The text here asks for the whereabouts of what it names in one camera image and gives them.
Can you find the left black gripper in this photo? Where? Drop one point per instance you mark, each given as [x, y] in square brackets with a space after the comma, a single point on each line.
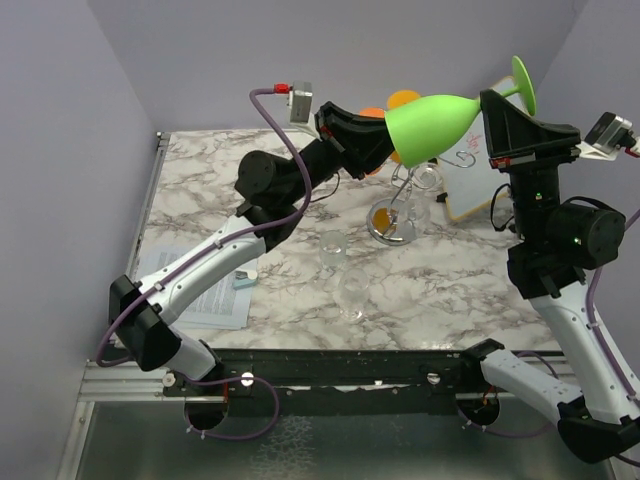
[365, 142]

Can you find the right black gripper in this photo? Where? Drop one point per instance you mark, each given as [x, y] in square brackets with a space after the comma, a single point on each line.
[509, 131]

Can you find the orange plastic wine glass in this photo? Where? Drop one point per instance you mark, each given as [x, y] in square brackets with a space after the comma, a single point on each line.
[373, 112]

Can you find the yellow plastic wine glass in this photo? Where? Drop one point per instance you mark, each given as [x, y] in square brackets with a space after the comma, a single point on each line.
[396, 100]

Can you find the green plastic wine glass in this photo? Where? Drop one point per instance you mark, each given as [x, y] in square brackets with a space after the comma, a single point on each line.
[429, 126]

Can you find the clear wine glass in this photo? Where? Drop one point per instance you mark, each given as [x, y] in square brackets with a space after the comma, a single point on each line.
[425, 182]
[332, 253]
[353, 293]

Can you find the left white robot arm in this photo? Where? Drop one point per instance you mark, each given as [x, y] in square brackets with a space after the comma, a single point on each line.
[275, 193]

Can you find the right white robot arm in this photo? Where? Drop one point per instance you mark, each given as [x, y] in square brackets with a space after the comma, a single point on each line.
[598, 418]

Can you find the chrome wine glass rack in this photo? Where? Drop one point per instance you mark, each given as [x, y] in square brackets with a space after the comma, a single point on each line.
[398, 220]

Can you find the clear wine glass front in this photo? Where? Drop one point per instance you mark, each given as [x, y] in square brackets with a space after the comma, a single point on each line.
[353, 293]

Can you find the small blue white stapler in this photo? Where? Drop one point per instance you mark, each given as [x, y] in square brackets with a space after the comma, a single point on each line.
[243, 279]

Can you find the printed paper sheets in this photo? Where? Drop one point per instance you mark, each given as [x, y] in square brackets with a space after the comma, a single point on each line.
[219, 308]

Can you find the whiteboard with yellow frame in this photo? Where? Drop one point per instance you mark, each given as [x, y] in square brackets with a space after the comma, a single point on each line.
[468, 179]

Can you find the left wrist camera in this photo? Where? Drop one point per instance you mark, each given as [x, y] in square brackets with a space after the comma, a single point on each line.
[299, 96]

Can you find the aluminium frame rails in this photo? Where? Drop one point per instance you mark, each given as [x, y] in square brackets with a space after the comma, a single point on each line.
[124, 383]

